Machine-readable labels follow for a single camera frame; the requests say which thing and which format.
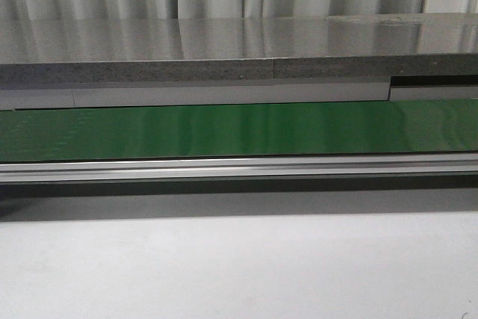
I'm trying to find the green conveyor belt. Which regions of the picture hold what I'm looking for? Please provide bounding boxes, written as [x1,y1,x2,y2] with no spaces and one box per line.
[1,99,477,163]

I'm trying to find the grey stone counter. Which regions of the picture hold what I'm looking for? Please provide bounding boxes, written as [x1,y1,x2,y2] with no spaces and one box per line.
[0,12,478,110]

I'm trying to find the aluminium conveyor side rail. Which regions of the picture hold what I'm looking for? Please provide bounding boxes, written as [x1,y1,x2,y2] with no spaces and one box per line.
[1,152,477,184]

